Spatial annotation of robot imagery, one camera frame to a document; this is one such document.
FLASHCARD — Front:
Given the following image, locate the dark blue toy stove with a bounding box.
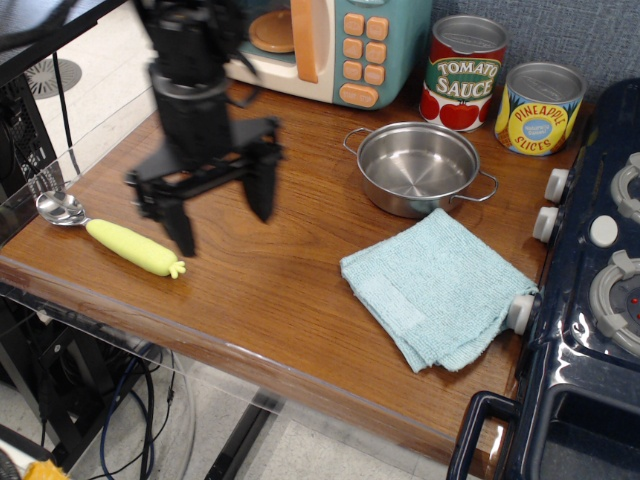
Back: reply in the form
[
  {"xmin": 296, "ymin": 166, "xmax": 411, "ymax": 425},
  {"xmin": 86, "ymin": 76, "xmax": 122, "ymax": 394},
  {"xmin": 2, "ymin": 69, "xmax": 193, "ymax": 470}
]
[{"xmin": 448, "ymin": 79, "xmax": 639, "ymax": 479}]

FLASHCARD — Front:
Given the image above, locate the toy microwave teal and cream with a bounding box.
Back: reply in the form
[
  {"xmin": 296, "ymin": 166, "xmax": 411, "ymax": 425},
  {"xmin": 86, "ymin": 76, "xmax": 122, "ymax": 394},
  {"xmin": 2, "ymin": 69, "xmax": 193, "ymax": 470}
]
[{"xmin": 226, "ymin": 1, "xmax": 432, "ymax": 110}]

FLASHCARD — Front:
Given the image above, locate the blue cable under table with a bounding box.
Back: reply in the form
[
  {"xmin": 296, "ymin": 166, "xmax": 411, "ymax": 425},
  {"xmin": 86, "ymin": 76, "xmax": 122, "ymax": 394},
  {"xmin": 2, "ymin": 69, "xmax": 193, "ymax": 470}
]
[{"xmin": 98, "ymin": 349, "xmax": 176, "ymax": 480}]

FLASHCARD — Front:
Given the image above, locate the light blue towel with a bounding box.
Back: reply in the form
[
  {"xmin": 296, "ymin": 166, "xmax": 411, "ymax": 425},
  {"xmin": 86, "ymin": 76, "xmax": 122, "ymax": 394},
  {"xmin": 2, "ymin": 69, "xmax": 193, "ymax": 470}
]
[{"xmin": 340, "ymin": 209, "xmax": 537, "ymax": 373}]

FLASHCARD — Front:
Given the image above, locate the white stove knob middle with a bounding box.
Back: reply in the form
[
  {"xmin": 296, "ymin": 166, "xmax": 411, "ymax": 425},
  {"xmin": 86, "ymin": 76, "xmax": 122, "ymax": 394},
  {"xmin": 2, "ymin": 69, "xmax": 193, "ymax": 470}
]
[{"xmin": 533, "ymin": 207, "xmax": 559, "ymax": 243}]

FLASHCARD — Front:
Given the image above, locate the black desk frame left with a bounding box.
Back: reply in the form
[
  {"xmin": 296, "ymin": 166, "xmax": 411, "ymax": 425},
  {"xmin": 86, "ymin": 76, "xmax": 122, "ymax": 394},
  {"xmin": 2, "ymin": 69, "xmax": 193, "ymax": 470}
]
[{"xmin": 1, "ymin": 1, "xmax": 122, "ymax": 200}]

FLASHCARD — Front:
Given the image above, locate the spoon with green handle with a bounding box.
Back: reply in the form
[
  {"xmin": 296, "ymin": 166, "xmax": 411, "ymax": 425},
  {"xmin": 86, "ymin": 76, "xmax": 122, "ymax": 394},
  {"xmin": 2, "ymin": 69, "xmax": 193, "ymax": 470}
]
[{"xmin": 36, "ymin": 191, "xmax": 187, "ymax": 279}]

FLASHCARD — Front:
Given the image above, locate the white stove knob lower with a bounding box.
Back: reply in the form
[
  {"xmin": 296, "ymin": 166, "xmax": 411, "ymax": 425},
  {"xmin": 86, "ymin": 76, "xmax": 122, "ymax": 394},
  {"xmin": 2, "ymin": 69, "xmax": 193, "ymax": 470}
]
[{"xmin": 505, "ymin": 294, "xmax": 535, "ymax": 335}]

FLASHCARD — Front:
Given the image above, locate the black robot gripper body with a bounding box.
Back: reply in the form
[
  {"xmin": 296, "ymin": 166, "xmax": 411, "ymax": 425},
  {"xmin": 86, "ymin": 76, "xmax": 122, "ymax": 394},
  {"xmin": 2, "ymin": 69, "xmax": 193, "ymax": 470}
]
[{"xmin": 126, "ymin": 69, "xmax": 282, "ymax": 220}]

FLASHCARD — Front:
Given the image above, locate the pineapple slices can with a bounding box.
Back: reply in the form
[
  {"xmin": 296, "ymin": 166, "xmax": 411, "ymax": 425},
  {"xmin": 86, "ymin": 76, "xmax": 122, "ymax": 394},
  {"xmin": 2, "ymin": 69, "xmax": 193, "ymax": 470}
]
[{"xmin": 494, "ymin": 62, "xmax": 587, "ymax": 157}]

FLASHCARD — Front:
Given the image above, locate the white stove knob upper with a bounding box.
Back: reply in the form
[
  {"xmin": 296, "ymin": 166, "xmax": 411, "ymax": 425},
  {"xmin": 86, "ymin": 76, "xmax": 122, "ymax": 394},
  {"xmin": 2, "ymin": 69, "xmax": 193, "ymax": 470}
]
[{"xmin": 544, "ymin": 168, "xmax": 570, "ymax": 204}]

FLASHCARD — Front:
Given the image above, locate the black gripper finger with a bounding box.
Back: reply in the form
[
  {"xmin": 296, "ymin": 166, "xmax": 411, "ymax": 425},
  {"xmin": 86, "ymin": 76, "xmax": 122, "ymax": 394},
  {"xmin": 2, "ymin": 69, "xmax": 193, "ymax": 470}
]
[
  {"xmin": 162, "ymin": 198, "xmax": 196, "ymax": 257},
  {"xmin": 242, "ymin": 145, "xmax": 281, "ymax": 222}
]

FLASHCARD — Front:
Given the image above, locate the white stove knob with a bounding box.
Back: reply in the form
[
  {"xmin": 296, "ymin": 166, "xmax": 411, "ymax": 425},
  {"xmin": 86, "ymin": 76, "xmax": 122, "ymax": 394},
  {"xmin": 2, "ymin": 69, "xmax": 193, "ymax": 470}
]
[
  {"xmin": 533, "ymin": 207, "xmax": 559, "ymax": 243},
  {"xmin": 505, "ymin": 294, "xmax": 535, "ymax": 335},
  {"xmin": 544, "ymin": 168, "xmax": 570, "ymax": 204}
]

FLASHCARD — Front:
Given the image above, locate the small steel pot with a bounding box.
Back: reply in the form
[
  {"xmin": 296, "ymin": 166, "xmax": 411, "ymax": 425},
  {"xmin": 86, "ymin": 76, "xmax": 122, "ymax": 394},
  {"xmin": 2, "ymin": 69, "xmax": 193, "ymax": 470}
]
[{"xmin": 343, "ymin": 121, "xmax": 499, "ymax": 219}]

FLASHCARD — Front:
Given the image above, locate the tomato sauce can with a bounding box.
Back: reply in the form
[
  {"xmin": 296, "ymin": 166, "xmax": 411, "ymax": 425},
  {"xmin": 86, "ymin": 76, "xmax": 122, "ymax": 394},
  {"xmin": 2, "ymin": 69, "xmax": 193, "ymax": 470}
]
[{"xmin": 419, "ymin": 14, "xmax": 509, "ymax": 132}]

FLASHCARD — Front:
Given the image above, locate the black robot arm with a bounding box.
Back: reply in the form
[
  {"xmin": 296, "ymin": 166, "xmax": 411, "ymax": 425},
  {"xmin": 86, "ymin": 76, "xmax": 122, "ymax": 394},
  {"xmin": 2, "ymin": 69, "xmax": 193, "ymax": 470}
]
[{"xmin": 126, "ymin": 1, "xmax": 283, "ymax": 257}]

